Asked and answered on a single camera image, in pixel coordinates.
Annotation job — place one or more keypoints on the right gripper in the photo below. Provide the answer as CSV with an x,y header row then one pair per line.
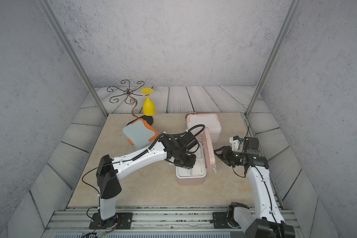
x,y
225,155

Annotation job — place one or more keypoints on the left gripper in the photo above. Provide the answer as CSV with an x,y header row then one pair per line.
x,y
191,164

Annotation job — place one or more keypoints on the white tray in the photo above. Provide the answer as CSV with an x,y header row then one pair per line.
x,y
198,170

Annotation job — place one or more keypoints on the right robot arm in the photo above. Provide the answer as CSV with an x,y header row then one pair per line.
x,y
267,221

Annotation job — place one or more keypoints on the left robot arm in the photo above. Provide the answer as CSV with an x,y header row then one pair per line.
x,y
105,178

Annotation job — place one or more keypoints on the white pink medicine box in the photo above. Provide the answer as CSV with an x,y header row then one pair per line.
x,y
211,121

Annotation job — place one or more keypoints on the grey round object behind box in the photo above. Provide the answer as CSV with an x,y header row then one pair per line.
x,y
190,113

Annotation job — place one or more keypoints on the grey orange medicine box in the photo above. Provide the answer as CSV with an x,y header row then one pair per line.
x,y
140,134

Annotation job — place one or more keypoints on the yellow plastic wine glass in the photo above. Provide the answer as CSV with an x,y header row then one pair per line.
x,y
148,105

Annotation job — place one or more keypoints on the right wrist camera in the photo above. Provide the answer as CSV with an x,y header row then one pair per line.
x,y
236,143

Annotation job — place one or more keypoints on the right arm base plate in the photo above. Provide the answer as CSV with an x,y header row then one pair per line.
x,y
220,220

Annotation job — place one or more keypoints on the brown wire glass rack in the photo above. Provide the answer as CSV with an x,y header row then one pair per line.
x,y
130,99

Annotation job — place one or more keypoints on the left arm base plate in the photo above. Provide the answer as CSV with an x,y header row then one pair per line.
x,y
121,221

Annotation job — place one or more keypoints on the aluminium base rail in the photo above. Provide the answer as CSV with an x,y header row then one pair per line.
x,y
150,221

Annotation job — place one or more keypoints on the right aluminium frame post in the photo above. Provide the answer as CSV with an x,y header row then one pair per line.
x,y
273,55

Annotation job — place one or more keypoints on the aluminium frame post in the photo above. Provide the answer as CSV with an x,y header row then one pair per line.
x,y
273,55
57,29

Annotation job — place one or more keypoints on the left aluminium frame post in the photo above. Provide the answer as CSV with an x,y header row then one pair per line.
x,y
57,29

